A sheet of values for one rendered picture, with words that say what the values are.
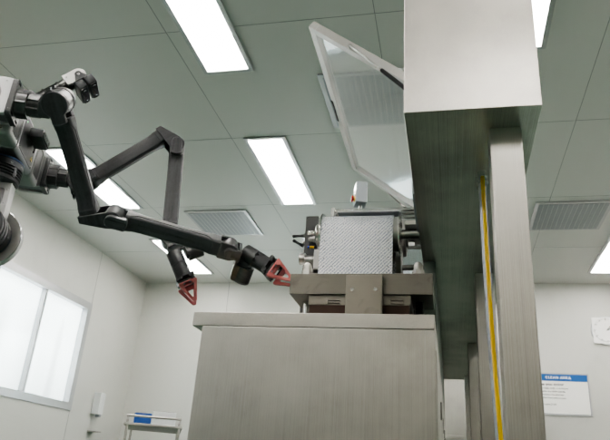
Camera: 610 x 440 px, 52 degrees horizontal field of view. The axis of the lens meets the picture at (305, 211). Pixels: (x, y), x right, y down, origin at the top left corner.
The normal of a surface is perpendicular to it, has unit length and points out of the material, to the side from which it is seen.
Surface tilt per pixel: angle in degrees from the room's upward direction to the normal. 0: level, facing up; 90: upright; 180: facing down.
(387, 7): 180
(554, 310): 90
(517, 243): 90
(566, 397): 90
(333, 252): 90
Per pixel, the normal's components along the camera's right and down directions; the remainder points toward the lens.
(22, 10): -0.07, 0.92
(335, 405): -0.21, -0.40
